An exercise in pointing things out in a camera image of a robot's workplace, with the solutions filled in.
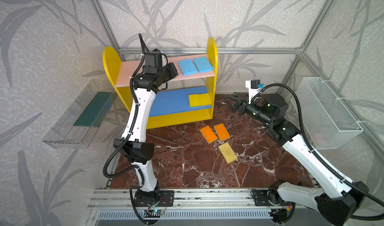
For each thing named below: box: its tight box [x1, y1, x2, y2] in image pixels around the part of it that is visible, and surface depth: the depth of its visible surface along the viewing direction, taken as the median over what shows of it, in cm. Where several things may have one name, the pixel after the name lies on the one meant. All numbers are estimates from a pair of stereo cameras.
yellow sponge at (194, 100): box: [188, 93, 201, 108], surface depth 98 cm
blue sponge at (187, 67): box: [178, 58, 198, 76], surface depth 78 cm
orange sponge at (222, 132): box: [213, 123, 231, 141], surface depth 99 cm
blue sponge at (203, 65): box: [193, 56, 214, 74], surface depth 79 cm
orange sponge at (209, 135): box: [199, 125, 218, 144], surface depth 99 cm
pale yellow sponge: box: [218, 142, 238, 164], surface depth 90 cm
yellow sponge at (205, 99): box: [198, 93, 212, 106], surface depth 98 cm
